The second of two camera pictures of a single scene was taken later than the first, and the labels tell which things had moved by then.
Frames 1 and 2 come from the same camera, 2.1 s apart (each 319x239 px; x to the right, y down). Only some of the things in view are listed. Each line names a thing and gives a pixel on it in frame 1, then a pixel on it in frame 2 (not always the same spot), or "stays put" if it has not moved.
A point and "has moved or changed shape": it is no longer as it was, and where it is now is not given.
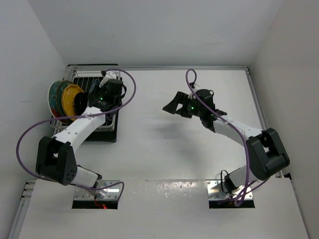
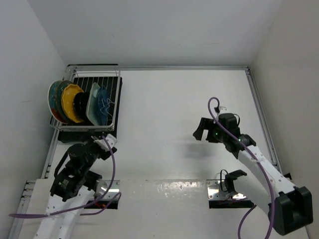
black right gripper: x=181 y=97 to x=205 y=123
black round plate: x=80 y=102 stays put
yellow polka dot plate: x=68 y=96 stays put
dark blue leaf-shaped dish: x=95 y=82 has moved or changed shape
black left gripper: x=92 y=95 to x=103 y=154
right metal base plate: x=215 y=192 stays put
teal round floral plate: x=62 y=85 stays put
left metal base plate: x=112 y=193 stays put
